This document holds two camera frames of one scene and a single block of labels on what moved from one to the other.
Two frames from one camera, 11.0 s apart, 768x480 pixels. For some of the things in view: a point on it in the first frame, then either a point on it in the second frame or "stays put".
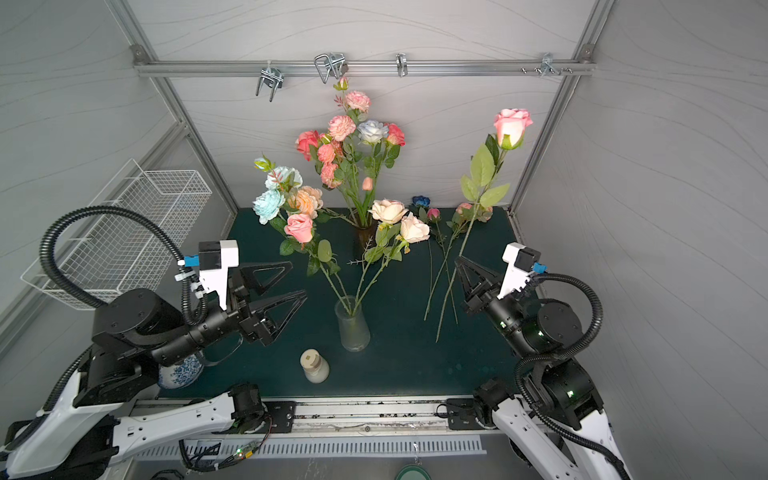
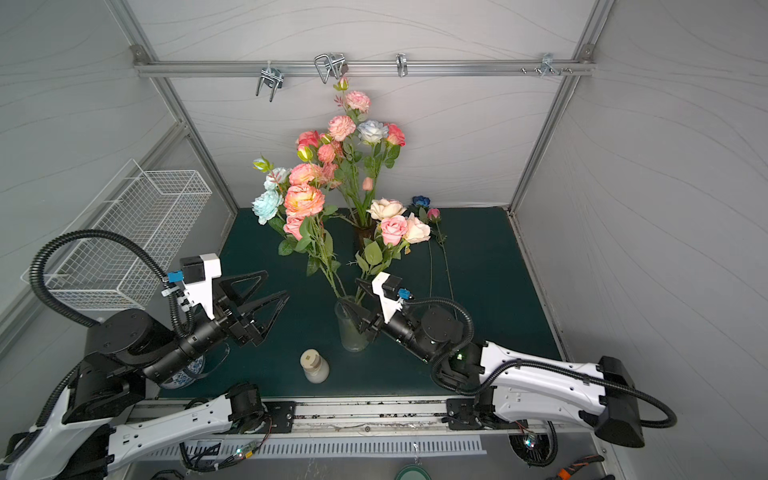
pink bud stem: [367, 184] stays put
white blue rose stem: [372, 132] stays put
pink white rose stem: [511, 126] → [378, 257]
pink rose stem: [395, 137] stays put
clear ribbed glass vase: [355, 332] stays put
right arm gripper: [482, 295] → [372, 315]
